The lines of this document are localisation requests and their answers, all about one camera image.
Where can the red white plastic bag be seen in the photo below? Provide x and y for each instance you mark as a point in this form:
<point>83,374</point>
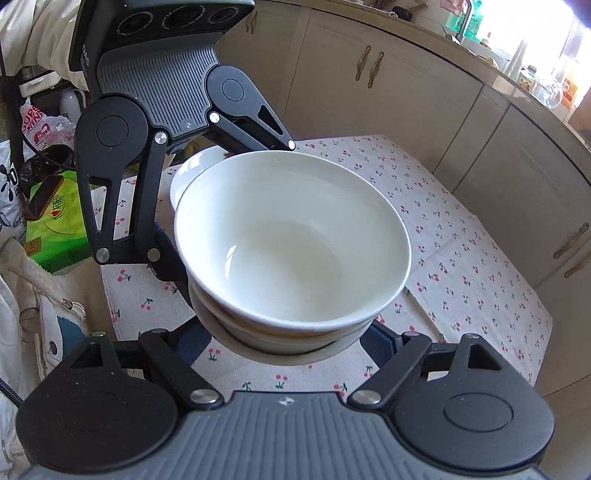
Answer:
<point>43,130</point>

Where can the small white bowl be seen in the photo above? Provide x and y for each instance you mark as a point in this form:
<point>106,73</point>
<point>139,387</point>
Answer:
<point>192,168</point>

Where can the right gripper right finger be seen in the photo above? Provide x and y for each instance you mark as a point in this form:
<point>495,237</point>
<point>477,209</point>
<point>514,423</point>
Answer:
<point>399,358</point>

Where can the black smartphone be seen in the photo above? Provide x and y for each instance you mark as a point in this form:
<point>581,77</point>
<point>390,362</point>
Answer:
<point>42,197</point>

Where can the white cabinet door left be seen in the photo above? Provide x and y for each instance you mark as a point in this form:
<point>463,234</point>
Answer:
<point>352,79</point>

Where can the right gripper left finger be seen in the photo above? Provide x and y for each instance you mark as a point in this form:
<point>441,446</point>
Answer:
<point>170,357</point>

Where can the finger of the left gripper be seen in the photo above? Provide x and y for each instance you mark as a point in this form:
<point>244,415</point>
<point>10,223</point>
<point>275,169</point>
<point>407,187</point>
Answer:
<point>240,119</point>
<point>113,134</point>

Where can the green packaging bag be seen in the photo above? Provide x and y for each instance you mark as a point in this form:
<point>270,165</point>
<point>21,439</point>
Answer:
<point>58,238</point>

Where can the glass mug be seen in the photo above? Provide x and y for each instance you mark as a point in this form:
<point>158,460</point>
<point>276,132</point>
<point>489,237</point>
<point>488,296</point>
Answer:
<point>549,93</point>

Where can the left white sleeve forearm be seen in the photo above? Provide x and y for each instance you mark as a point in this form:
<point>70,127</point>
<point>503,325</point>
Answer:
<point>39,33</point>

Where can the white cabinet door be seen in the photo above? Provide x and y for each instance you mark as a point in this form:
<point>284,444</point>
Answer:
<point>529,197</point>
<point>352,79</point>

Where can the white cabinet door middle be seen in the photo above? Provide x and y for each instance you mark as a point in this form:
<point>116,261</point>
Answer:
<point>529,197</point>

